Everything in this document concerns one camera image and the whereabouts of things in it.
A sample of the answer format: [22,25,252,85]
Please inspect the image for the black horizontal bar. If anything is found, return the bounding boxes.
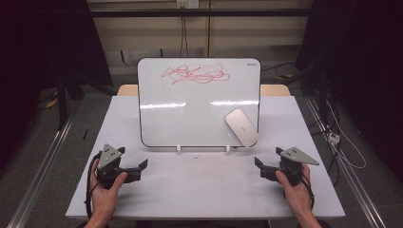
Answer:
[89,8,314,18]

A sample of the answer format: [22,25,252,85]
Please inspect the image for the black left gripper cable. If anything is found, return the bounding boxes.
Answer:
[84,158,100,219]

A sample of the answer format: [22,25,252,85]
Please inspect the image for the white floor cable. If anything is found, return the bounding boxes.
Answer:
[325,100,368,170]

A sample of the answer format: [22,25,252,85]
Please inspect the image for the dark curtain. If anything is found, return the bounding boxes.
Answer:
[294,0,403,181]
[0,0,113,172]

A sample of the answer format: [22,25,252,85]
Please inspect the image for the black metal stand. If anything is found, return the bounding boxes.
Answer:
[56,70,84,131]

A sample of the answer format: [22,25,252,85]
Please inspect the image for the wooden table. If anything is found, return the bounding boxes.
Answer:
[117,84,291,97]

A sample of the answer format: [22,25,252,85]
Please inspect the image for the white wall socket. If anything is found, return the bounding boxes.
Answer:
[176,0,201,10]

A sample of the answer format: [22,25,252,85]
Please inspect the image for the white whiteboard eraser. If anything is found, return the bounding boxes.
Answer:
[224,108,259,148]

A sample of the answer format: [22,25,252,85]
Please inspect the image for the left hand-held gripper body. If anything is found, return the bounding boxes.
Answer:
[95,143,143,190]

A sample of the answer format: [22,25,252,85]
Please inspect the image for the person's right hand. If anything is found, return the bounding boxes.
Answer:
[275,163,316,220]

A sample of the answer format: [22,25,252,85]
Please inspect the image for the black hanging cables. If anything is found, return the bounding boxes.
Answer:
[180,8,188,58]

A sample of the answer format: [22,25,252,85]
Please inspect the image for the metal floor rail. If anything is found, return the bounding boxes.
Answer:
[303,94,388,228]
[6,104,82,228]

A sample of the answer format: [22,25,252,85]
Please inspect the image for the person's left hand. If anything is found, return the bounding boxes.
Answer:
[89,159,128,220]

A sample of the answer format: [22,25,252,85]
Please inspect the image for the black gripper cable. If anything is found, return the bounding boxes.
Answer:
[298,172,316,211]
[84,158,100,219]

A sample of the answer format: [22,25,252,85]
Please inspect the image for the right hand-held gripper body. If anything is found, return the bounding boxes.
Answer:
[259,146,320,187]

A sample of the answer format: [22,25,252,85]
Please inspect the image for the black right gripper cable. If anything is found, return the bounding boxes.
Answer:
[298,172,316,211]

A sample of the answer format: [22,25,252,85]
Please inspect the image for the white dry-erase whiteboard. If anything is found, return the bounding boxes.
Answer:
[137,57,262,148]

